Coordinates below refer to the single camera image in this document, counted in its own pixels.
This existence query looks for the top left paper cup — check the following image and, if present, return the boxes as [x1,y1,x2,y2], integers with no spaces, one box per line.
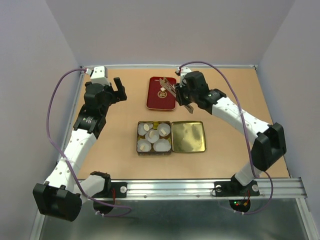
[137,122,153,136]

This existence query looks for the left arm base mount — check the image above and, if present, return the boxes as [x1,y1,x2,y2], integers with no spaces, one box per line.
[90,171,128,205]

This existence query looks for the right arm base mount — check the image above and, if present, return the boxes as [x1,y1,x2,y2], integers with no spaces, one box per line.
[211,180,260,213]

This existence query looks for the round white chocolate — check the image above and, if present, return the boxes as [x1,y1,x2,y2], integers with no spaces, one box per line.
[149,131,155,138]

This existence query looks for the top right paper cup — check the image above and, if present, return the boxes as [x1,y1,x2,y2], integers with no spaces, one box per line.
[157,122,171,137]

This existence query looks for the bottom right paper cup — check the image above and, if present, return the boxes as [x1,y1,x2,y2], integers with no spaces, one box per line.
[153,139,171,152]

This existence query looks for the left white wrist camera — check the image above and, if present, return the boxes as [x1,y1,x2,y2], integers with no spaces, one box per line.
[85,66,111,86]

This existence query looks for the oval white chocolate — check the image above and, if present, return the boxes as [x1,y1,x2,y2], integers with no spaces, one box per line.
[143,124,150,131]

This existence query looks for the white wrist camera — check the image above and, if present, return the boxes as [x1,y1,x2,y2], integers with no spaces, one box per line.
[85,66,111,86]
[175,66,192,87]

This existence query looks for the gold tin lid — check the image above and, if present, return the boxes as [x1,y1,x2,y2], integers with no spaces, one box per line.
[171,121,206,154]

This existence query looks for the aluminium mounting rail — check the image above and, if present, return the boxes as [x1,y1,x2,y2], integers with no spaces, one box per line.
[74,176,307,201]

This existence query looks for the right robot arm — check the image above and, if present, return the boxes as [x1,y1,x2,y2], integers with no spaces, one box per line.
[159,67,287,195]

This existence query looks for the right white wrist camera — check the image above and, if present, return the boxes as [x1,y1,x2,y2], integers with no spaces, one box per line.
[175,66,192,87]

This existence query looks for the red lacquer tray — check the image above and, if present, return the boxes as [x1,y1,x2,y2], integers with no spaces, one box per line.
[146,76,176,111]

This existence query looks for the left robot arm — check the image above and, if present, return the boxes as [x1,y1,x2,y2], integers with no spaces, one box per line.
[32,77,127,222]

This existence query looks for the chocolate tin base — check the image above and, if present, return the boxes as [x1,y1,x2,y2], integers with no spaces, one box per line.
[136,121,173,156]

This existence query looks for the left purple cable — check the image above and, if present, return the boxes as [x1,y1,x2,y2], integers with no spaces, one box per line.
[46,68,133,218]

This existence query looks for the metal front plate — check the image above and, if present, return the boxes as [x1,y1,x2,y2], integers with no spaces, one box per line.
[30,199,319,240]

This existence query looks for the centre paper cup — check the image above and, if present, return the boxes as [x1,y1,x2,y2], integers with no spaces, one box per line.
[145,129,160,144]

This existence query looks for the paper cup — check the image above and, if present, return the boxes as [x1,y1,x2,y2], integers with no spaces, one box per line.
[137,122,153,136]
[153,139,171,152]
[145,129,160,144]
[157,122,171,137]
[137,139,152,152]

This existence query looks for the bottom left paper cup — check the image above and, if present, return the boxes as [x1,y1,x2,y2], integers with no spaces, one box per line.
[137,139,152,152]

